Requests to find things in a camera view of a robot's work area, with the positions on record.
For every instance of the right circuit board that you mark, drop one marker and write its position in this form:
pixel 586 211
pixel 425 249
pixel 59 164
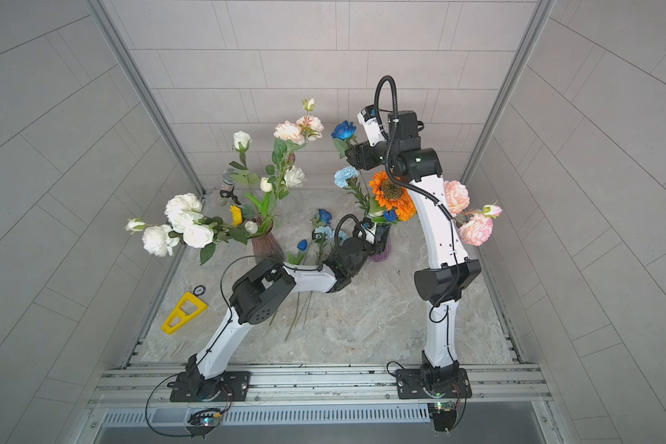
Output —
pixel 443 416

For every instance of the yellow tag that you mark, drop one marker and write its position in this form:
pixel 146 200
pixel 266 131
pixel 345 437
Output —
pixel 185 310

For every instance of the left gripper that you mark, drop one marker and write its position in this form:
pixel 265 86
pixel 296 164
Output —
pixel 375 246

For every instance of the left circuit board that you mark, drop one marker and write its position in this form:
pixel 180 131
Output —
pixel 203 422

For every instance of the white rose bud stem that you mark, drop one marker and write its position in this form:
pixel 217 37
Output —
pixel 241 172

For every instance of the yellow sunflower left vase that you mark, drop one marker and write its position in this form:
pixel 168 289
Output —
pixel 237 216

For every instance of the blue tulip right vase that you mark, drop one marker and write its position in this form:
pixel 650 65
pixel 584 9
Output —
pixel 390 216

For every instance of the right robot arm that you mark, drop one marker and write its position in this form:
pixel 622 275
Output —
pixel 450 269

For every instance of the orange gerbera flower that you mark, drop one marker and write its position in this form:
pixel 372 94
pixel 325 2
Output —
pixel 392 197

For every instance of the dark blue rose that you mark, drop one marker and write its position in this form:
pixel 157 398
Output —
pixel 322 217

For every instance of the circuit board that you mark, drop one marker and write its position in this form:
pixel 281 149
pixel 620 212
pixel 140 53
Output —
pixel 443 416
pixel 203 422

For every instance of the white rose left vase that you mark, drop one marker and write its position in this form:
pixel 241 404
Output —
pixel 294 177

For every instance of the light blue carnation right vase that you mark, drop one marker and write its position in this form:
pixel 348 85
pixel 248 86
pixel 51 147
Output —
pixel 348 179

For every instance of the pink roses stem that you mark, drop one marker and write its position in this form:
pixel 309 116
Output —
pixel 475 226

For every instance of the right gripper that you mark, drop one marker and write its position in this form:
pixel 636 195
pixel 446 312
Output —
pixel 366 152

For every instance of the blue purple glass vase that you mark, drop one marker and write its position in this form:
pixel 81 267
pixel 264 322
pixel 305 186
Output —
pixel 382 244

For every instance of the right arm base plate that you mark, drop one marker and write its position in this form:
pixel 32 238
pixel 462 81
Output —
pixel 450 382

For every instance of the aluminium rail frame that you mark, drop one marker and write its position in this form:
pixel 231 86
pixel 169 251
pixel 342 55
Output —
pixel 303 394

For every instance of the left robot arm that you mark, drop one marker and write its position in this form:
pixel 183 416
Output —
pixel 259 293

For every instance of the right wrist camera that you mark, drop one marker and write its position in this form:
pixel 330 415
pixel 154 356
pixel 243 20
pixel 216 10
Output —
pixel 367 118

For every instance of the dark blue rose vase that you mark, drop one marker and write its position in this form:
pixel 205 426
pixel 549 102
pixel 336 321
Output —
pixel 343 137

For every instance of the white rose bouquet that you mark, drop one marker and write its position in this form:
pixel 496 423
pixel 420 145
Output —
pixel 186 224

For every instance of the small blue tulip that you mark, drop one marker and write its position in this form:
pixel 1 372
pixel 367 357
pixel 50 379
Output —
pixel 295 259

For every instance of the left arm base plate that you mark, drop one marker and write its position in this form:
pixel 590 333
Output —
pixel 208 386

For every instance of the pink rose spray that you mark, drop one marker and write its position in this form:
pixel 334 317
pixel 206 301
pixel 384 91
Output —
pixel 291 137

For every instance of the dark red glass vase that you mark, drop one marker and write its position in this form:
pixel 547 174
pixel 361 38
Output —
pixel 265 245

